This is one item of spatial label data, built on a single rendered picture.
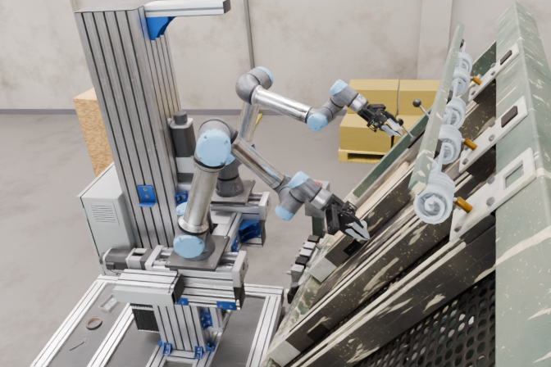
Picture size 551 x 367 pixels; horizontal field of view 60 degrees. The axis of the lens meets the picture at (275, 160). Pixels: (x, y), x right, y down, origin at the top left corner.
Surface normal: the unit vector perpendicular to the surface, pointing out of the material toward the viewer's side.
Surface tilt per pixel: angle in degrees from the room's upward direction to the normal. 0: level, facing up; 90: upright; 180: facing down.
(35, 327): 0
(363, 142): 90
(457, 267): 90
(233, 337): 0
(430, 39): 90
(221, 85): 90
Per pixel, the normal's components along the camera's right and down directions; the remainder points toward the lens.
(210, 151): 0.13, 0.34
